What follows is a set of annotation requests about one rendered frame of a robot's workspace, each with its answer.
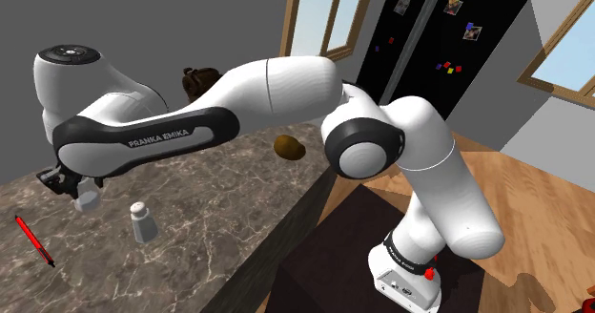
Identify brown potato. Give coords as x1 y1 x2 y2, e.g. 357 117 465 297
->
273 135 307 161

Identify dark brown figure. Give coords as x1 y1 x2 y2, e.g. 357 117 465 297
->
181 66 224 104

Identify grey shaker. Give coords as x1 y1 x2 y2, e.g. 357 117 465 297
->
72 177 102 213
129 201 159 245

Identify black fridge with magnets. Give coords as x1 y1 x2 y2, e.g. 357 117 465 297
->
355 0 544 121

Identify red pen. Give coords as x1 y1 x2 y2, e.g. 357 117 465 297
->
13 214 56 269

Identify wooden framed window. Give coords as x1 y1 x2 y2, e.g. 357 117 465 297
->
278 0 380 62
516 0 595 110

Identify dark robot stand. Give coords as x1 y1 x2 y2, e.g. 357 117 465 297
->
263 183 487 313

